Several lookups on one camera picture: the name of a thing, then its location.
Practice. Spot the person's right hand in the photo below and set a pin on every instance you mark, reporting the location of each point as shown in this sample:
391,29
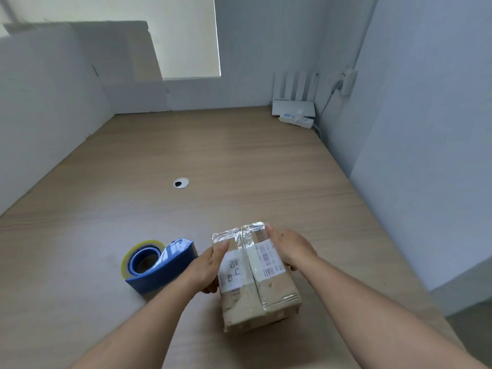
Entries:
294,247

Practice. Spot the person's left hand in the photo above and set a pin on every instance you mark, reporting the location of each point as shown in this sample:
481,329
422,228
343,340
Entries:
203,270

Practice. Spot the blue tape dispenser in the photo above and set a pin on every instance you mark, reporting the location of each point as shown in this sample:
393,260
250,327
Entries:
173,265

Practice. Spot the black-lettered cardboard box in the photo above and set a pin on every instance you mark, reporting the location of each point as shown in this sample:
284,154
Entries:
276,288

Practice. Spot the clear yellowish tape roll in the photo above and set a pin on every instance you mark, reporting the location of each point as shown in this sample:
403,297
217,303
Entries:
125,265

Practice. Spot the person's left forearm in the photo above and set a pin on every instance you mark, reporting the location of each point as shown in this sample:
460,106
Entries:
130,330

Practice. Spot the person's right forearm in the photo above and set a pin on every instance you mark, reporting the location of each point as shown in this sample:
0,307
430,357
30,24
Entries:
392,318

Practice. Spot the round silver desk grommet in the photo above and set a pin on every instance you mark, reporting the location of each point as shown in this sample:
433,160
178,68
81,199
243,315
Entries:
184,181

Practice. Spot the white power strip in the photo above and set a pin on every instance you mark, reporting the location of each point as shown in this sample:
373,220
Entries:
305,122

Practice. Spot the white router with antennas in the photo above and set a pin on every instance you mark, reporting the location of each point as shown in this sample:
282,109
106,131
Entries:
294,107

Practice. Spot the white foam partition board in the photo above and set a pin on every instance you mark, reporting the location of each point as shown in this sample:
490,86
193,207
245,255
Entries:
46,119

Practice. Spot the bright window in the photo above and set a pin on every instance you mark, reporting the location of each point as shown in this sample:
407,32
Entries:
188,34

